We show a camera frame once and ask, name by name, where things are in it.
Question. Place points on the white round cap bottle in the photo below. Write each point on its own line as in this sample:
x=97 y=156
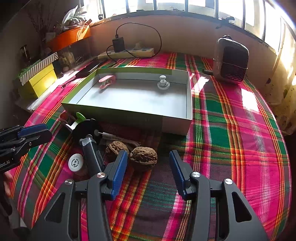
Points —
x=76 y=164

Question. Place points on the striped gift box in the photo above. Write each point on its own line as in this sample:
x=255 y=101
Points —
x=32 y=70

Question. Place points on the brown walnut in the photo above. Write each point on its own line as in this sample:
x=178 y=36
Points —
x=143 y=157
x=113 y=149

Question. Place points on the spotted cream curtain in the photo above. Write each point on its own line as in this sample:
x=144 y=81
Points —
x=279 y=90

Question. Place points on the white green shallow box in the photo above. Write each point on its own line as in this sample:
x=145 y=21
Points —
x=135 y=99

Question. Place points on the pink plastic clip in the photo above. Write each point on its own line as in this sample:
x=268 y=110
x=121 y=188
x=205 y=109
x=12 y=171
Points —
x=106 y=81

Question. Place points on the black charger adapter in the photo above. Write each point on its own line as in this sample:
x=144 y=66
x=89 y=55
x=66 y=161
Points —
x=118 y=44

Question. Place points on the silver black space heater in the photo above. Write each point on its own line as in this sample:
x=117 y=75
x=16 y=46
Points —
x=230 y=60

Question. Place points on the black rectangular device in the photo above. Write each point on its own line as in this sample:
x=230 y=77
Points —
x=92 y=156

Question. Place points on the pink silicone cable holder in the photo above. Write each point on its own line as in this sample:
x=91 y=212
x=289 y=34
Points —
x=65 y=118

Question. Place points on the potted green plant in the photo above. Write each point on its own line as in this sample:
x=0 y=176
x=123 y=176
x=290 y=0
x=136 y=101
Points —
x=76 y=17

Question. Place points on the white power strip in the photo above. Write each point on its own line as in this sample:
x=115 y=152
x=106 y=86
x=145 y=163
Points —
x=143 y=52

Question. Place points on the green white spool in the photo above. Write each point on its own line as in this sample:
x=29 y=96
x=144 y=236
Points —
x=74 y=121

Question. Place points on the yellow storage box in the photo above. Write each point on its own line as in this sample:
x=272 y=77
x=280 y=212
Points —
x=38 y=84

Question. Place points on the small white grey knob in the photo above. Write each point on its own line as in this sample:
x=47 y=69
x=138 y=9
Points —
x=163 y=84

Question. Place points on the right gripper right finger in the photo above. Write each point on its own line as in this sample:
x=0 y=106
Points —
x=181 y=173

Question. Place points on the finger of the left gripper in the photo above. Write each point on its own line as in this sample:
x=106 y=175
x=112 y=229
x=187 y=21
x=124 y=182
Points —
x=18 y=148
x=18 y=131

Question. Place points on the orange planter box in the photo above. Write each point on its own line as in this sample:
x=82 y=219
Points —
x=68 y=38

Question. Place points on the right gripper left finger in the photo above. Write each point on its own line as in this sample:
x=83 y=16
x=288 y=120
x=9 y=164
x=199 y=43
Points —
x=116 y=174

